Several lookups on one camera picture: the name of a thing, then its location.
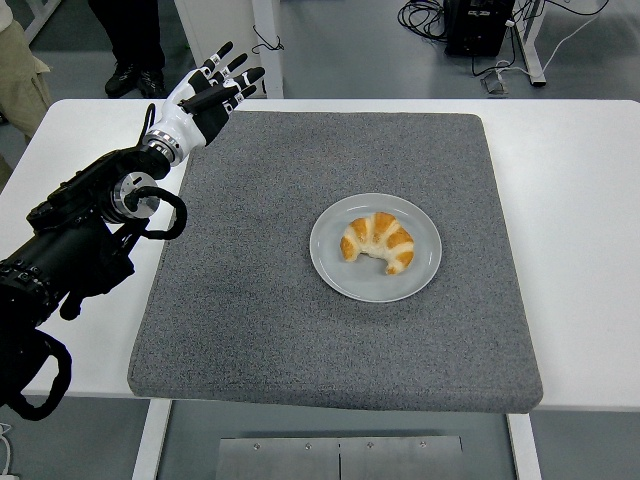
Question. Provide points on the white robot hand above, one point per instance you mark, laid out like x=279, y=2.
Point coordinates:
x=180, y=117

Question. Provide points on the golden croissant bread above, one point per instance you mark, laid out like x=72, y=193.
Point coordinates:
x=375, y=235

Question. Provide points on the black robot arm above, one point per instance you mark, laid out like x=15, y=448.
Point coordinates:
x=65, y=245

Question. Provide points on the grey round plate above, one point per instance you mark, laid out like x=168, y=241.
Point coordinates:
x=330, y=280

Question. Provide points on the white cabinet panel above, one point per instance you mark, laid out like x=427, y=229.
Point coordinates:
x=210, y=25

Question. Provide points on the person in black trousers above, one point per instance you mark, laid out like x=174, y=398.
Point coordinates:
x=130, y=30

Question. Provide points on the person in beige trousers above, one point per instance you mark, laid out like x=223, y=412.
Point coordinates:
x=20, y=75

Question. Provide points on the grey felt mat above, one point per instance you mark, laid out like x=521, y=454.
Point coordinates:
x=300, y=340

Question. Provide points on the black computer tower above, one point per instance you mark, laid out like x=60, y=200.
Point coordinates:
x=475, y=30

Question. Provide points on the clear plastic holder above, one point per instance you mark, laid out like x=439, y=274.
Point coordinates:
x=495, y=84

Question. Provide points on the white table leg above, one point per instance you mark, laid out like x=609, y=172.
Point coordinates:
x=525, y=450
x=150, y=440

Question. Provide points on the white desk leg with foot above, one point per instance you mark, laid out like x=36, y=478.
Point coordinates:
x=532, y=45

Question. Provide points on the white desk post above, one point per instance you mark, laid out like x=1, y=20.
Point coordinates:
x=270, y=30

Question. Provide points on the white desk frame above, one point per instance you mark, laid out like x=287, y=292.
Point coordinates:
x=47, y=17

